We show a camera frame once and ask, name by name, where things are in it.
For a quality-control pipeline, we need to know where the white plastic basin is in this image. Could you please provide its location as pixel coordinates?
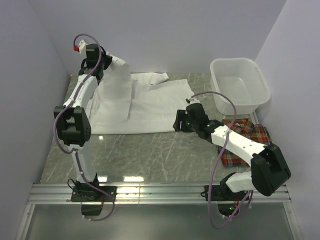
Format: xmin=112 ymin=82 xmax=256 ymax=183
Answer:
xmin=210 ymin=57 xmax=271 ymax=115

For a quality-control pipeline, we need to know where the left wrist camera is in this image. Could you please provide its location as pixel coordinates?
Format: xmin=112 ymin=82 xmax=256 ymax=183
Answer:
xmin=73 ymin=39 xmax=88 ymax=54

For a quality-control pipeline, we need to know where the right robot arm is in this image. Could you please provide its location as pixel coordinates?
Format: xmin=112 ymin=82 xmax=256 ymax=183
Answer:
xmin=173 ymin=103 xmax=292 ymax=200

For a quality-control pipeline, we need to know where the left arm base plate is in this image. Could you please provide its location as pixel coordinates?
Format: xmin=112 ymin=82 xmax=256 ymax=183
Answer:
xmin=70 ymin=184 xmax=117 ymax=203

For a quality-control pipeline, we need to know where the white long sleeve shirt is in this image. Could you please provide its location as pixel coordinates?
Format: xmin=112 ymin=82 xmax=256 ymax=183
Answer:
xmin=86 ymin=56 xmax=194 ymax=135

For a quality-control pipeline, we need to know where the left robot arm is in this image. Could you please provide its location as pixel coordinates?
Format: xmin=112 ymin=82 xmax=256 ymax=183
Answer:
xmin=53 ymin=43 xmax=113 ymax=201

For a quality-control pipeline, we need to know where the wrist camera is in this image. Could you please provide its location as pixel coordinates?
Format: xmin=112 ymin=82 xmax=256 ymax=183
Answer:
xmin=185 ymin=97 xmax=200 ymax=105
xmin=73 ymin=39 xmax=88 ymax=54

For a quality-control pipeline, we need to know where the folded plaid shirt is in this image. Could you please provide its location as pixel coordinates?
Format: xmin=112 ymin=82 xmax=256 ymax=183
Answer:
xmin=217 ymin=118 xmax=274 ymax=168

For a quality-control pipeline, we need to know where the aluminium mounting rail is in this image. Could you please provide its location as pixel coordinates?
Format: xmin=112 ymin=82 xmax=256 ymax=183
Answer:
xmin=27 ymin=182 xmax=292 ymax=205

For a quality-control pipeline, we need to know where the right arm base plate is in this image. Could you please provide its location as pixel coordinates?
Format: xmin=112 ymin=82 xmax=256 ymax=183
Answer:
xmin=210 ymin=185 xmax=247 ymax=202

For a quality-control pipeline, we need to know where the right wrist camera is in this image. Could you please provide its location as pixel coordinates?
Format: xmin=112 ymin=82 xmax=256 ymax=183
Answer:
xmin=185 ymin=97 xmax=200 ymax=105

